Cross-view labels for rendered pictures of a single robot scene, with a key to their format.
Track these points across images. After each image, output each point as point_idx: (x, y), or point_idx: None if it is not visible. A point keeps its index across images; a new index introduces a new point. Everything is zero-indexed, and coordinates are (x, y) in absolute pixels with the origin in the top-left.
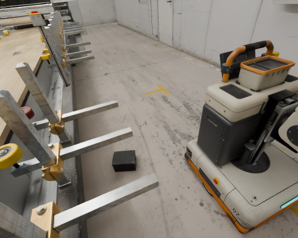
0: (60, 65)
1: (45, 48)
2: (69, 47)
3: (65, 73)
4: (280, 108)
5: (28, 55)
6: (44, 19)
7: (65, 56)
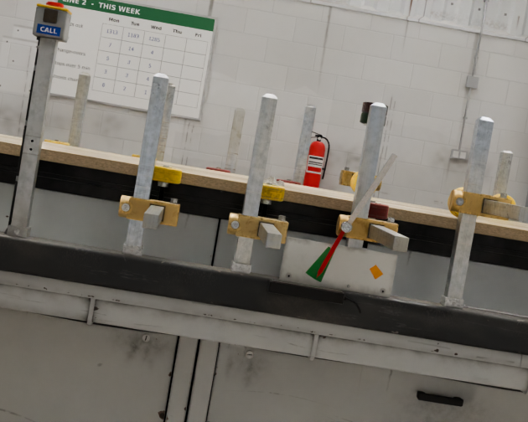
0: (21, 159)
1: (280, 186)
2: (372, 235)
3: (124, 243)
4: None
5: (214, 176)
6: (60, 26)
7: (250, 225)
